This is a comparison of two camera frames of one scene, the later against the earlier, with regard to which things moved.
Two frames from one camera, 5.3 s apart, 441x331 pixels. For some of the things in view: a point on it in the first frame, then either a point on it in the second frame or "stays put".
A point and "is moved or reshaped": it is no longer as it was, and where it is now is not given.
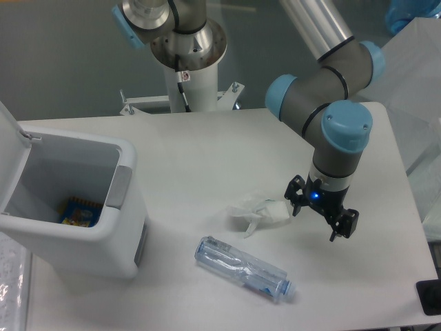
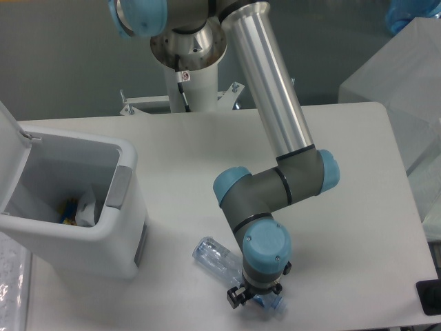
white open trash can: (72, 200) stays put
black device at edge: (429, 294) stays put
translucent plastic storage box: (409, 84) stays put
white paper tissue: (240, 218) is moved or reshaped
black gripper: (330, 202) → (248, 292)
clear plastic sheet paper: (15, 284) stays put
